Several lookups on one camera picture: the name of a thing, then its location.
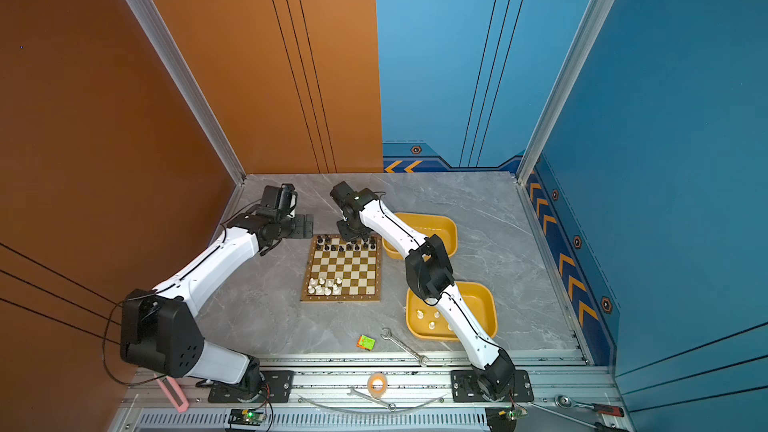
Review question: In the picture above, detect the green circuit board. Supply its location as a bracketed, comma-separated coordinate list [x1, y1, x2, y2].
[485, 407, 528, 432]
[227, 408, 267, 430]

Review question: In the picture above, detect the red handled ratchet tool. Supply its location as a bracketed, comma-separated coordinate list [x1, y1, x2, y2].
[555, 395, 625, 417]

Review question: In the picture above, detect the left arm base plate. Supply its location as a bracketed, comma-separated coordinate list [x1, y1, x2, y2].
[207, 370, 295, 404]

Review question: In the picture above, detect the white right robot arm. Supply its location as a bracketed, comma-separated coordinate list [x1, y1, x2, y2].
[330, 181, 516, 401]

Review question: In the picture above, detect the tape roll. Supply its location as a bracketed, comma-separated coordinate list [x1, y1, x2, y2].
[367, 373, 388, 398]

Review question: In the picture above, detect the aluminium corner post right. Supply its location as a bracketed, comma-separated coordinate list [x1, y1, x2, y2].
[516, 0, 615, 186]

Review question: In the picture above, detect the aluminium corner post left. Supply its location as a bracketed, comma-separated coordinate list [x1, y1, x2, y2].
[125, 0, 246, 186]

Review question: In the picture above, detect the green circuit board left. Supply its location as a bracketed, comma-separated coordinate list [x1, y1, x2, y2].
[227, 408, 267, 430]

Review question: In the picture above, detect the pink utility knife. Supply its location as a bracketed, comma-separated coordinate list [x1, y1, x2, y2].
[157, 377, 189, 413]

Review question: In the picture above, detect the aluminium corner post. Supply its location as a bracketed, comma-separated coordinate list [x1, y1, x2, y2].
[125, 0, 246, 186]
[516, 0, 615, 186]

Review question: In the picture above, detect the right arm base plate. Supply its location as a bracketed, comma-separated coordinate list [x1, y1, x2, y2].
[450, 369, 535, 403]

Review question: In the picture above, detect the yellow tray far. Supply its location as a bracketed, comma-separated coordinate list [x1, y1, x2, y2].
[395, 212, 458, 257]

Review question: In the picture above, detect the yellow tray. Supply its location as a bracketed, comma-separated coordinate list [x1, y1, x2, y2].
[405, 281, 498, 342]
[395, 212, 458, 257]

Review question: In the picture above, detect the green circuit board right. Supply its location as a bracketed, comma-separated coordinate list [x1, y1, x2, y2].
[485, 407, 528, 432]

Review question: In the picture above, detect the silver wrench on table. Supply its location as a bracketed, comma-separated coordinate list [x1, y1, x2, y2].
[380, 327, 428, 367]

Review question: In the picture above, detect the wooden chess board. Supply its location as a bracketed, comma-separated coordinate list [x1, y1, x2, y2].
[300, 234, 383, 302]

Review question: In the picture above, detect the yellow tray near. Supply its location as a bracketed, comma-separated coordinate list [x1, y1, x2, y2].
[405, 281, 498, 342]

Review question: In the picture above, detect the green orange small cube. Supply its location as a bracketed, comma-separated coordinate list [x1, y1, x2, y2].
[356, 335, 376, 351]

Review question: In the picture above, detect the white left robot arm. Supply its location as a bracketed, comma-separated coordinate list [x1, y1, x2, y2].
[120, 209, 314, 399]

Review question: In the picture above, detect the silver wrench on rail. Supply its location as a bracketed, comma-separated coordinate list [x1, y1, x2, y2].
[348, 388, 397, 412]

